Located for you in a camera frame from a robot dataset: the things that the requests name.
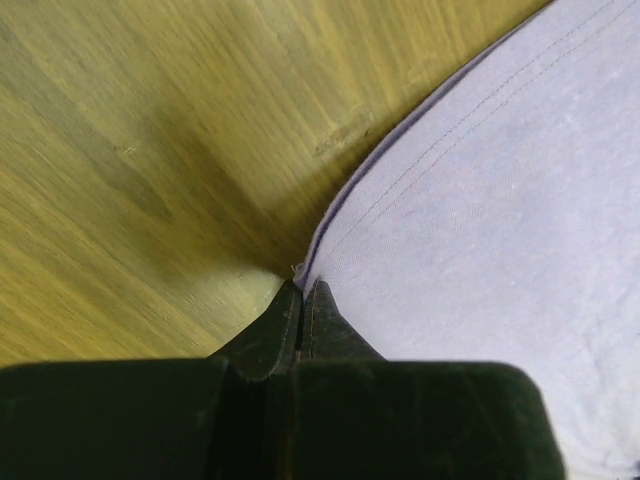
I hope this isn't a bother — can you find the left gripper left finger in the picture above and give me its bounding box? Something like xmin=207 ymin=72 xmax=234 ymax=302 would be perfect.
xmin=1 ymin=282 xmax=301 ymax=479

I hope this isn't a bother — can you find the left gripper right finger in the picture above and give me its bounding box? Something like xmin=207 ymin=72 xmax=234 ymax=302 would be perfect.
xmin=289 ymin=281 xmax=564 ymax=479

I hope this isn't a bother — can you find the purple t shirt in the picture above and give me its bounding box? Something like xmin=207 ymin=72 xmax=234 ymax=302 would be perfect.
xmin=296 ymin=1 xmax=639 ymax=479

